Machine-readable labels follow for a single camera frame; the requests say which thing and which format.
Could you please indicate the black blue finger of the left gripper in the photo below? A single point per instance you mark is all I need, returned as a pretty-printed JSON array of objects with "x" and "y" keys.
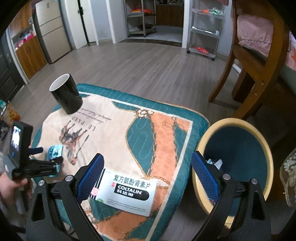
[{"x": 34, "y": 151}]

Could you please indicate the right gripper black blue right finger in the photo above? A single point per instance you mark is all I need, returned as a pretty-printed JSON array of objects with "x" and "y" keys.
[{"x": 251, "y": 221}]

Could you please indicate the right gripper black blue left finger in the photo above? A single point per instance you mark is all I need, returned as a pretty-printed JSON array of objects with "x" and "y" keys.
[{"x": 44, "y": 222}]

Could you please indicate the teal small wrapper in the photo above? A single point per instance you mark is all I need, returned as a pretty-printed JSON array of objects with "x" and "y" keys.
[{"x": 54, "y": 152}]

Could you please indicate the white Coltalin medicine box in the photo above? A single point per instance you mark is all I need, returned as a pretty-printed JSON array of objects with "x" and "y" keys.
[{"x": 125, "y": 192}]

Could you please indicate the teal yellow trash bin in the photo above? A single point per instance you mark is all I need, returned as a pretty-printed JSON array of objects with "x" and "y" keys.
[{"x": 243, "y": 150}]

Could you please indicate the person's left hand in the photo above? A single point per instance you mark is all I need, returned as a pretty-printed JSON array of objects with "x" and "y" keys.
[{"x": 8, "y": 188}]

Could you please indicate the floral sofa cover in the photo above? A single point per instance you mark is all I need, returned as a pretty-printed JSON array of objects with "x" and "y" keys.
[{"x": 288, "y": 177}]

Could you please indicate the black paper cup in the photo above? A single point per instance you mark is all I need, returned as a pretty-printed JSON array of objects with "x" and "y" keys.
[{"x": 65, "y": 92}]

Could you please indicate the teal orange patterned cushion mat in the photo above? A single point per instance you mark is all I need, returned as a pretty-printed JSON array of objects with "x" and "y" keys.
[{"x": 143, "y": 142}]

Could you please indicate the wooden cabinet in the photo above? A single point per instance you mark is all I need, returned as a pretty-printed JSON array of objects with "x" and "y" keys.
[{"x": 25, "y": 41}]

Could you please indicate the beige refrigerator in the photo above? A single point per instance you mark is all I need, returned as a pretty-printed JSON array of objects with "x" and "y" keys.
[{"x": 52, "y": 31}]

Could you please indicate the wooden chair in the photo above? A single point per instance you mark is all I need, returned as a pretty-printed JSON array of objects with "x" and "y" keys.
[{"x": 257, "y": 77}]

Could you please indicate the metal storage rack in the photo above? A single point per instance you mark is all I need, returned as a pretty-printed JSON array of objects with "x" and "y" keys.
[{"x": 140, "y": 17}]

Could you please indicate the grey rolling shelf cart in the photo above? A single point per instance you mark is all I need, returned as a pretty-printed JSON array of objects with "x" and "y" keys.
[{"x": 205, "y": 28}]

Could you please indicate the white door with black handle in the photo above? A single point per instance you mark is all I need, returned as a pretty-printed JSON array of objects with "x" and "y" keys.
[{"x": 81, "y": 23}]

